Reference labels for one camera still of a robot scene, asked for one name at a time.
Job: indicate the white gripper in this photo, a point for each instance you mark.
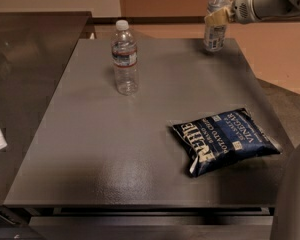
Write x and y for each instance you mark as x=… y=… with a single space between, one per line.
x=241 y=9

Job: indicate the clear water bottle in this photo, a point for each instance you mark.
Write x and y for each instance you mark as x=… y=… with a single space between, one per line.
x=124 y=56

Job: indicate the blue potato chip bag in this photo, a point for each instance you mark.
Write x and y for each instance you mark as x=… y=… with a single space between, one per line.
x=224 y=139

